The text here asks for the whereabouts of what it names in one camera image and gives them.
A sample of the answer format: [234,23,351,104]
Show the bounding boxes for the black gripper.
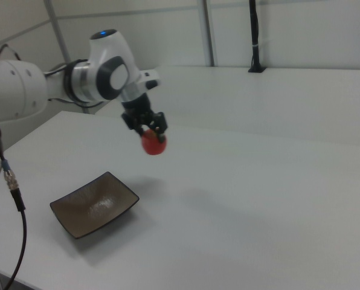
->
[120,92,169,143]

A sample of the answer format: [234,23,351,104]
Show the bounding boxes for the red apple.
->
[141,128,169,156]

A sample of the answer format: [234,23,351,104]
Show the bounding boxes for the brown square ceramic plate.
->
[49,171,140,240]

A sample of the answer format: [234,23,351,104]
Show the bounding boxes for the black looped wrist cable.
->
[43,59,106,110]

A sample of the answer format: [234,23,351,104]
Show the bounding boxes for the grey aluminium partition post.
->
[43,0,73,65]
[198,0,216,68]

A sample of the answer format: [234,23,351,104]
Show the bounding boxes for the black camera pole with base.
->
[247,0,268,74]

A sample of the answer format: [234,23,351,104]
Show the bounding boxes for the black cable with metal connector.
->
[0,114,28,290]

